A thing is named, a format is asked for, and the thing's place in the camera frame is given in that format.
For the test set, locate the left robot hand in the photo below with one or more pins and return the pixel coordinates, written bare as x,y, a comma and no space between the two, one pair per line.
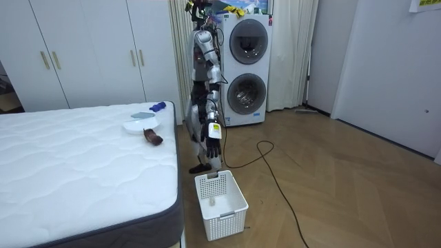
213,144

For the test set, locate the small debris ball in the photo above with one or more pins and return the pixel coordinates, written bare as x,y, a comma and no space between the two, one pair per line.
212,202

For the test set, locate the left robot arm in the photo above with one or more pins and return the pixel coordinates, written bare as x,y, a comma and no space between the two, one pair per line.
211,58

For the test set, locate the white perforated plastic basket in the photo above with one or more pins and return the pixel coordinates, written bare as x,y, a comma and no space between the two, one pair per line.
220,206

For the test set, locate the robot body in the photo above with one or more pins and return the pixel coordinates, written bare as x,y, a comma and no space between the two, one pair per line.
200,65

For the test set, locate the white washing machine tower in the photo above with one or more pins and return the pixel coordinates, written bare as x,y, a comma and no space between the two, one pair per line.
246,69

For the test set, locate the cream curtain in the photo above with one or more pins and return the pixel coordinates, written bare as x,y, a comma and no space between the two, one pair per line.
179,41
289,55

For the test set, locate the white quilted mattress bed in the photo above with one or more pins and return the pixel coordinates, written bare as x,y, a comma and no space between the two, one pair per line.
76,165

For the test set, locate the white door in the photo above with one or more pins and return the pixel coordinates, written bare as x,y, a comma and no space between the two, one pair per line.
389,75

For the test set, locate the white and yellow wall poster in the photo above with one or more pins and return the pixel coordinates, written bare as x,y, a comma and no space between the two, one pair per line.
425,5

